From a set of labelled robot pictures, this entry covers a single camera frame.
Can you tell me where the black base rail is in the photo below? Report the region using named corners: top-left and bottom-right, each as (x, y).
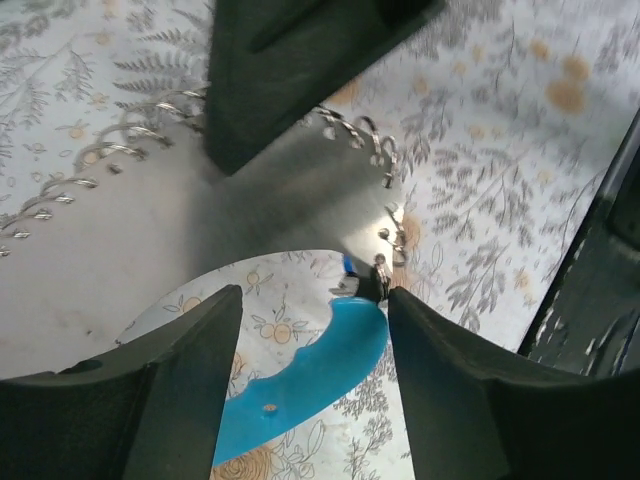
top-left (518, 120), bottom-right (640, 377)

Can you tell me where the blue key tag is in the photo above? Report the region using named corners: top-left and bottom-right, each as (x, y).
top-left (342, 254), bottom-right (357, 276)

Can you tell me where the metal key organizer blue handle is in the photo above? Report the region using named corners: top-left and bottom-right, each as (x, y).
top-left (1, 96), bottom-right (405, 467)

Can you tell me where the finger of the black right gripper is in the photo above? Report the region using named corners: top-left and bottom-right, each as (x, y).
top-left (203, 0), bottom-right (445, 175)

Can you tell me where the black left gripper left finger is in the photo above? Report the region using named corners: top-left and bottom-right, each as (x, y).
top-left (1, 285), bottom-right (242, 479)

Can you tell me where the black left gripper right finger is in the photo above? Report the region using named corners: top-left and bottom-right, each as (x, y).
top-left (388, 287), bottom-right (639, 480)

